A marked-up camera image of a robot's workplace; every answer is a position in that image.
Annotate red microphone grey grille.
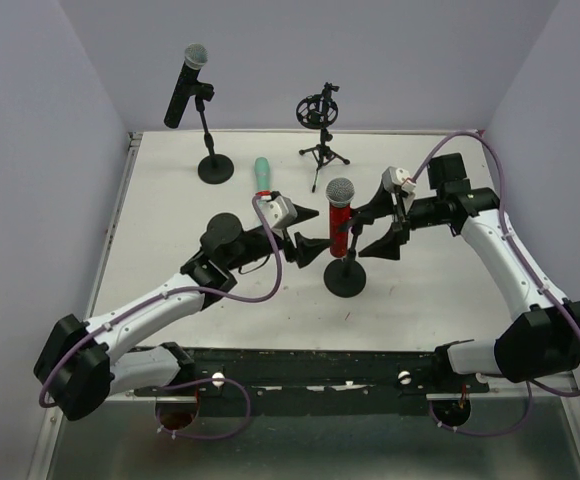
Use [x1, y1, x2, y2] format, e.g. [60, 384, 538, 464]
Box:
[325, 177, 355, 258]

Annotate tall black round-base stand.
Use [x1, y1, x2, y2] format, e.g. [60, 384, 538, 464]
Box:
[323, 208, 366, 298]

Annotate mint green microphone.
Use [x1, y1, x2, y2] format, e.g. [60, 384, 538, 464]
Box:
[254, 157, 271, 195]

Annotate short black round-base stand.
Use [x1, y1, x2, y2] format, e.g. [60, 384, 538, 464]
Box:
[193, 81, 234, 185]

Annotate black tripod shock mount stand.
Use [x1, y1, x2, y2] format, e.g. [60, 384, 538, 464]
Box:
[295, 82, 351, 193]

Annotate black microphone silver grille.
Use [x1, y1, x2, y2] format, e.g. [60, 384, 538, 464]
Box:
[164, 43, 208, 129]

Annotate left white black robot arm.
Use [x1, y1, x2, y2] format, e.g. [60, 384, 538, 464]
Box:
[33, 194, 330, 420]

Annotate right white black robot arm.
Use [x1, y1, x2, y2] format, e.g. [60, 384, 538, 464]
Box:
[352, 153, 580, 383]

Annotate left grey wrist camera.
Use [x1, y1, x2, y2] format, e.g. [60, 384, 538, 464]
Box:
[257, 191, 298, 231]

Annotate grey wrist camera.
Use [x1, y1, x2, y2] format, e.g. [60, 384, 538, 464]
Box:
[257, 191, 298, 231]
[381, 166, 416, 200]

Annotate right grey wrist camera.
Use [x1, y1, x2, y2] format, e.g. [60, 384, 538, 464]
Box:
[381, 166, 416, 200]

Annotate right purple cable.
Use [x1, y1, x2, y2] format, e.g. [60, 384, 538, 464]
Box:
[409, 130, 580, 436]

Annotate black mounting base plate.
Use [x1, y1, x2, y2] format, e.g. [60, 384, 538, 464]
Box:
[134, 348, 489, 417]

